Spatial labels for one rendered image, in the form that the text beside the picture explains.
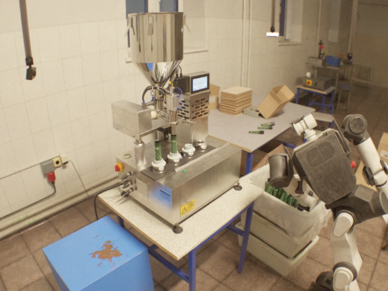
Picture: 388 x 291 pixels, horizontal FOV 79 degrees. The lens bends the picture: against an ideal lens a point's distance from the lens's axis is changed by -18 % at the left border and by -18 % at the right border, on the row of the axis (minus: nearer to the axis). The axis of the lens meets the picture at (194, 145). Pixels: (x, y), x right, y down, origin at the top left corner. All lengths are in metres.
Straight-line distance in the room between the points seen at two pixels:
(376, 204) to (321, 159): 0.36
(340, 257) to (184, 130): 1.14
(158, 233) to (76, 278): 0.51
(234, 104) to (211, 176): 1.63
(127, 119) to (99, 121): 1.46
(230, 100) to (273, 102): 0.48
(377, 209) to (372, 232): 1.64
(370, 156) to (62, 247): 1.73
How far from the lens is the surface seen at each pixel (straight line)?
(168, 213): 1.46
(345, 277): 1.64
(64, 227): 2.86
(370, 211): 1.40
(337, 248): 1.59
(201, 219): 1.57
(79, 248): 1.72
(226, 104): 3.14
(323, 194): 1.30
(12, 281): 2.58
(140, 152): 1.51
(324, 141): 1.23
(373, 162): 1.43
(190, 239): 1.46
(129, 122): 1.47
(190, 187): 1.44
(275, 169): 1.38
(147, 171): 1.47
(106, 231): 1.78
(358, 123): 1.35
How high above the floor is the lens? 1.77
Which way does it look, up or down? 25 degrees down
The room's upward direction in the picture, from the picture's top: straight up
